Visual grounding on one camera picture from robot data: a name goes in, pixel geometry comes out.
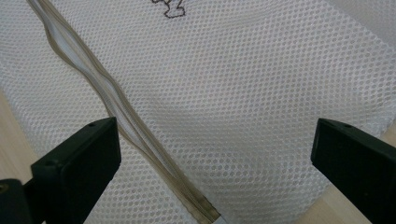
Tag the white mesh laundry bag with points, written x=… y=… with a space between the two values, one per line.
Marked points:
x=236 y=93

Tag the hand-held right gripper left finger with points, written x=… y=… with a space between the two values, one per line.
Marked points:
x=84 y=165

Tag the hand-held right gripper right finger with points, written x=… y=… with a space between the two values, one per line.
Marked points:
x=358 y=161

